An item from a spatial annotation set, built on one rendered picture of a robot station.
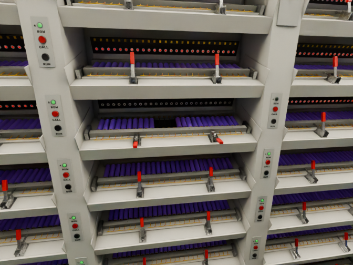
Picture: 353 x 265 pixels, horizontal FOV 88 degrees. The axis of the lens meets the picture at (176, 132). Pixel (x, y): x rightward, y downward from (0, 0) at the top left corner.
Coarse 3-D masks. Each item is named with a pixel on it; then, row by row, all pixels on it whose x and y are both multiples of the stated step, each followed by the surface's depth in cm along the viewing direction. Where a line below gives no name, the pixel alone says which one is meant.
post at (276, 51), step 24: (264, 48) 60; (288, 48) 58; (288, 72) 60; (264, 96) 61; (288, 96) 63; (264, 120) 64; (264, 144) 66; (264, 192) 72; (264, 216) 75; (240, 240) 82; (264, 240) 79
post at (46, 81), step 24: (24, 0) 46; (48, 0) 47; (24, 24) 47; (48, 24) 48; (72, 48) 56; (48, 72) 51; (48, 120) 54; (72, 120) 55; (48, 144) 56; (72, 144) 57; (72, 168) 59; (96, 216) 73; (72, 264) 68; (96, 264) 71
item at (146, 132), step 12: (96, 132) 61; (108, 132) 62; (120, 132) 62; (132, 132) 63; (144, 132) 64; (156, 132) 64; (168, 132) 65; (180, 132) 66; (192, 132) 66; (204, 132) 67; (216, 132) 68
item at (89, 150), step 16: (240, 112) 77; (80, 128) 59; (96, 128) 67; (256, 128) 66; (80, 144) 59; (96, 144) 60; (112, 144) 61; (128, 144) 61; (144, 144) 62; (160, 144) 62; (176, 144) 62; (192, 144) 63; (208, 144) 63; (224, 144) 64; (240, 144) 65; (256, 144) 66
